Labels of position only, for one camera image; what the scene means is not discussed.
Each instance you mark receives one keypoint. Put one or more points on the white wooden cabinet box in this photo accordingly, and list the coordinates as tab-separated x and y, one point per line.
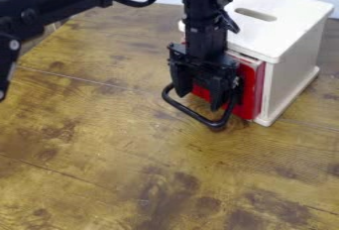
280	33

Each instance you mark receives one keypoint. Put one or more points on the black metal drawer handle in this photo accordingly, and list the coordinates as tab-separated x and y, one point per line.
214	124

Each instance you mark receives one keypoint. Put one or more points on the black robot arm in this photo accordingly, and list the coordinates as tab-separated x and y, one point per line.
24	18

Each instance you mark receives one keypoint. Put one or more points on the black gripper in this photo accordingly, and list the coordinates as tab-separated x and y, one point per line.
199	63

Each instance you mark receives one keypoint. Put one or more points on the red wooden drawer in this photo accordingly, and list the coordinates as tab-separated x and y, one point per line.
251	73

